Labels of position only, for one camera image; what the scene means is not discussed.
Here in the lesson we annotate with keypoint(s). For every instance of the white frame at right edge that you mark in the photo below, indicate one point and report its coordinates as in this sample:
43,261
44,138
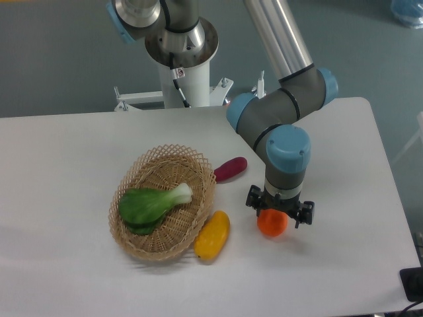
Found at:
416,136

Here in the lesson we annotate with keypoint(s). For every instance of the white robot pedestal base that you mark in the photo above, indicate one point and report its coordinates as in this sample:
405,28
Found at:
183,63

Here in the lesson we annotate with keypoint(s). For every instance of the woven wicker basket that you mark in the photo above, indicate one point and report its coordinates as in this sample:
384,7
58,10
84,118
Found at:
164,168

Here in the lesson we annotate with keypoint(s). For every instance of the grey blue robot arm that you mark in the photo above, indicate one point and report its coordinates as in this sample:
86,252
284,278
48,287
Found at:
266,123

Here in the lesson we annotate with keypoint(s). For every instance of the black device at table edge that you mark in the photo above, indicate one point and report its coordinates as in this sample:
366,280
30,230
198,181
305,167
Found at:
411,279

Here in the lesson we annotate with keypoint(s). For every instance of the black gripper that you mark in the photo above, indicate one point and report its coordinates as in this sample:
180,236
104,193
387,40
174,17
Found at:
301,212

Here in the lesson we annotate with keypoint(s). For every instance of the blue bag in corner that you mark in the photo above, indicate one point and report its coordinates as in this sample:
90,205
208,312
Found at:
408,12

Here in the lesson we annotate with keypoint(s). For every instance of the orange toy fruit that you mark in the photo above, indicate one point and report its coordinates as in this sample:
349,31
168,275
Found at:
272,222

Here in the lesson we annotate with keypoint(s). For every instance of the yellow toy mango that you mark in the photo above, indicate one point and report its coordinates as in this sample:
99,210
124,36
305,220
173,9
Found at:
212,237

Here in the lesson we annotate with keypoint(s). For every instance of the green bok choy toy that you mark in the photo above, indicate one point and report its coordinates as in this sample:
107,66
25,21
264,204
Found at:
143,210

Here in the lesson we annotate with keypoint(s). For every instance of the purple sweet potato toy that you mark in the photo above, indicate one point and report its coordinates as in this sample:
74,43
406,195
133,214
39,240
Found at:
230,169

